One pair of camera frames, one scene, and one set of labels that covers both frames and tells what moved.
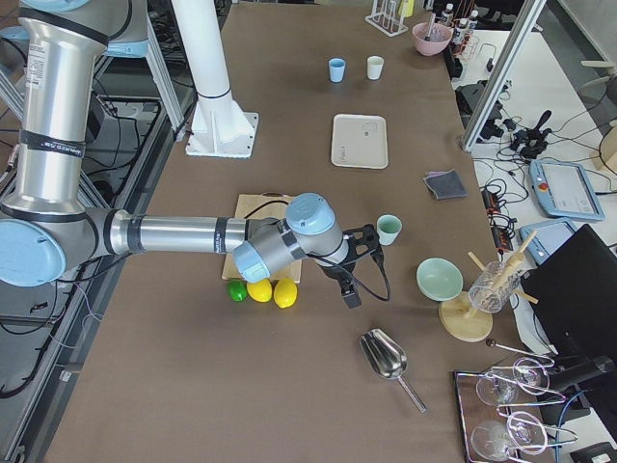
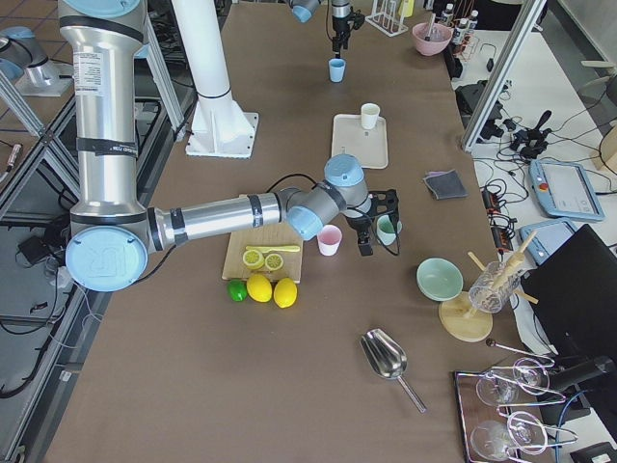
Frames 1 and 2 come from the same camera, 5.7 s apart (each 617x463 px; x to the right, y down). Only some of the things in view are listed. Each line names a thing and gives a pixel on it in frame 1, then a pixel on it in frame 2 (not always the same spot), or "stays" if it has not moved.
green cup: [388, 226] stays
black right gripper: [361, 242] to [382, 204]
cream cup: [374, 67] to [369, 115]
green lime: [237, 289] stays
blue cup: [336, 67] stays
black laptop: [574, 297] stays
